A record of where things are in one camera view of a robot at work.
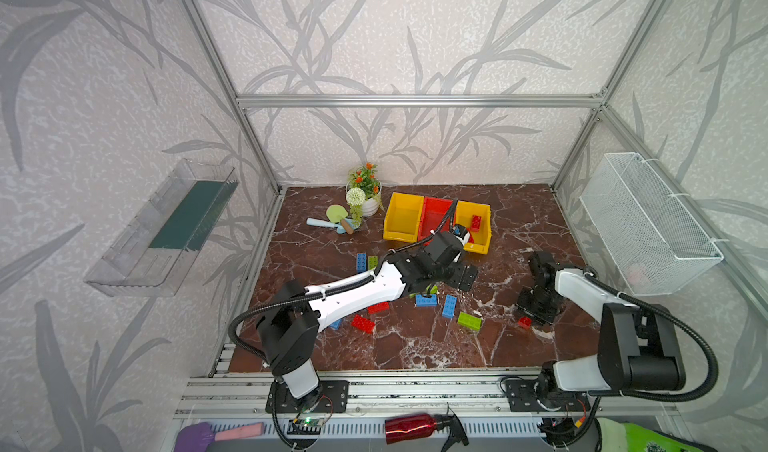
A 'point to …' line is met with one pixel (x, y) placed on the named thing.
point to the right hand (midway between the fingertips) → (521, 307)
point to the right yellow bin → (464, 214)
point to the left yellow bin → (402, 217)
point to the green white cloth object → (632, 437)
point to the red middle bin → (433, 211)
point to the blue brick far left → (336, 324)
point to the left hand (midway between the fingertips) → (467, 258)
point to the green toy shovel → (337, 214)
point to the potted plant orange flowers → (363, 194)
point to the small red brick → (525, 322)
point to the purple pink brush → (196, 436)
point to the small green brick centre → (434, 290)
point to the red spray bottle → (418, 427)
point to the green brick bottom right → (469, 321)
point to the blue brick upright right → (449, 306)
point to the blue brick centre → (423, 301)
